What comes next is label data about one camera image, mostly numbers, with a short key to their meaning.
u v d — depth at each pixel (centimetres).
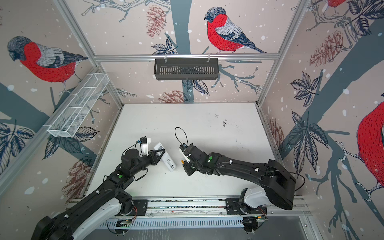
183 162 80
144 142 73
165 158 79
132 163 61
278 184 42
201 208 75
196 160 60
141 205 74
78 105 79
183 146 71
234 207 73
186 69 107
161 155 77
